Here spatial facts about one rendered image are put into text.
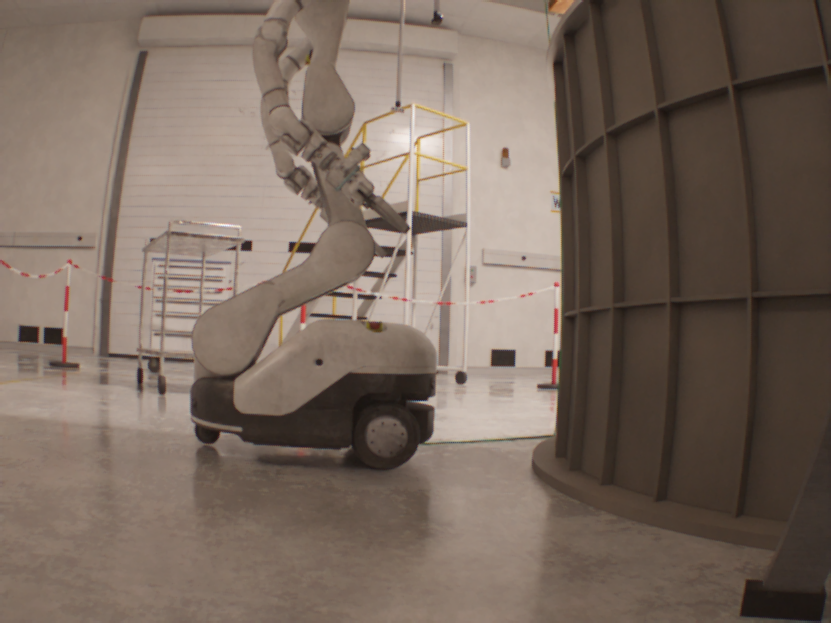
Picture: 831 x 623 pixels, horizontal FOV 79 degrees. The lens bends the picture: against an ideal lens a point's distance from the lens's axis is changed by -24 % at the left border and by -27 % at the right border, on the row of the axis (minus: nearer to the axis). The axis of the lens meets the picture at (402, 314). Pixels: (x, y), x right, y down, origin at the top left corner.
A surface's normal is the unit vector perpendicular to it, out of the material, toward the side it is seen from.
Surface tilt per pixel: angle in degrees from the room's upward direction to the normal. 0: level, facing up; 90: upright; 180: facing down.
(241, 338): 90
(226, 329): 90
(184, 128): 90
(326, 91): 90
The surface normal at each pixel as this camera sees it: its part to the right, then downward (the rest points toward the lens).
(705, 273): -0.91, -0.05
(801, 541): -0.54, -0.01
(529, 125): 0.19, -0.04
